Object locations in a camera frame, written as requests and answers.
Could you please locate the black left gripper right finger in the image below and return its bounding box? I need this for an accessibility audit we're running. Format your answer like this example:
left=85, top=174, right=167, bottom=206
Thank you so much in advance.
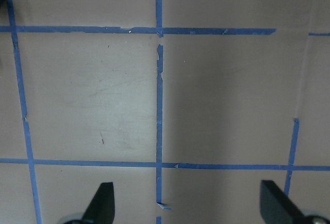
left=260, top=180, right=305, bottom=224

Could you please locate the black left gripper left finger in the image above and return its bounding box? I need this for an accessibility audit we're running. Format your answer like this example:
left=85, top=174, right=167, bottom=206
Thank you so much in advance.
left=81, top=182, right=115, bottom=224

